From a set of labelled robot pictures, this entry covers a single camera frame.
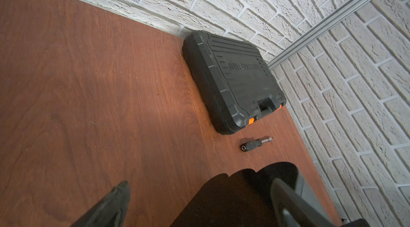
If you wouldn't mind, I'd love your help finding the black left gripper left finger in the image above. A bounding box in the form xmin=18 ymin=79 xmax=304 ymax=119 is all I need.
xmin=72 ymin=181 xmax=130 ymax=227

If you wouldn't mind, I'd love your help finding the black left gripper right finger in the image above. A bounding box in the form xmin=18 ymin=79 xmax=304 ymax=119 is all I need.
xmin=271 ymin=179 xmax=335 ymax=227

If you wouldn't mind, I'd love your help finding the black drawer cabinet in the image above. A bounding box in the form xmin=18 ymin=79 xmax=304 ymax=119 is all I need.
xmin=169 ymin=162 xmax=334 ymax=227

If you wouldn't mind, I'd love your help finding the black plastic tool case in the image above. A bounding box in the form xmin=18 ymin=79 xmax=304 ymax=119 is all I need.
xmin=182 ymin=30 xmax=287 ymax=135

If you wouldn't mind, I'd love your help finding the aluminium corner frame post right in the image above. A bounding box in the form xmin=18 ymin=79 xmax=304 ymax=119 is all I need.
xmin=268 ymin=0 xmax=371 ymax=70

